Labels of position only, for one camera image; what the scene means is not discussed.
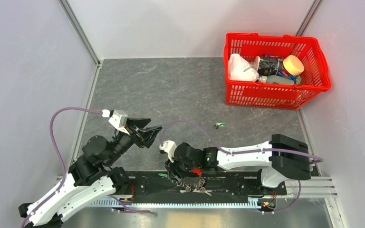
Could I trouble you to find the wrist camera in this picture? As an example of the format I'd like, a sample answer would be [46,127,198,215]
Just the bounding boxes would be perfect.
[159,140,177,162]
[108,110,130,135]

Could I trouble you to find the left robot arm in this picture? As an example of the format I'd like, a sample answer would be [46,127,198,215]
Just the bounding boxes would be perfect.
[19,118,162,228]

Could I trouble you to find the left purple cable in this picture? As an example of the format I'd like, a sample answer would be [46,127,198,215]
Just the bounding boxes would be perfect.
[20,107,153,228]

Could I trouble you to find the red plastic basket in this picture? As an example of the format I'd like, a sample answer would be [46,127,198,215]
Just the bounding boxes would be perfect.
[223,32,331,110]

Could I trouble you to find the white plastic bag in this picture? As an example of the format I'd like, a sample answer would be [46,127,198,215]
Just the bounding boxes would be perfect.
[228,53,259,82]

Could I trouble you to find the jar with beige lid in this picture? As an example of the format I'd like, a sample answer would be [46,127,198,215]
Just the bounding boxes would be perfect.
[277,55,304,78]

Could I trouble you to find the grey slotted cable duct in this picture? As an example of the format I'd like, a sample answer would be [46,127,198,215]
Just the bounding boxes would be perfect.
[87,197,261,209]

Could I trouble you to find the red black keyring holder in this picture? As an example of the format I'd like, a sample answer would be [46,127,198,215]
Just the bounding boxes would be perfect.
[168,172,212,196]

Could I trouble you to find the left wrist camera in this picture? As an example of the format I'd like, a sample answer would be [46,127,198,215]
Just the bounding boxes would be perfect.
[108,110,130,135]

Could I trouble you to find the grey green bottle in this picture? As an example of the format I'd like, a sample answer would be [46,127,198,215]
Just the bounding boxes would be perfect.
[259,75,295,85]

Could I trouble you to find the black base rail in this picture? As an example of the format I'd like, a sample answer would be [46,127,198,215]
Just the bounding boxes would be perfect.
[109,171,287,204]

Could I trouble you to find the dark can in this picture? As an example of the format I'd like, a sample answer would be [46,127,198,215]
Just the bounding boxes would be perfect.
[253,55,284,76]

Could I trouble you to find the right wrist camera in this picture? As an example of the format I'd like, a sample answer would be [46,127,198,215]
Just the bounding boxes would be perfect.
[159,140,177,162]

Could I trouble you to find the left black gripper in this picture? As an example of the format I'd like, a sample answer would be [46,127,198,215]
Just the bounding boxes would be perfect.
[105,117,163,166]

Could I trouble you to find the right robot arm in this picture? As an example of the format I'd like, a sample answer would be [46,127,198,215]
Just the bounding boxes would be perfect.
[159,134,311,194]

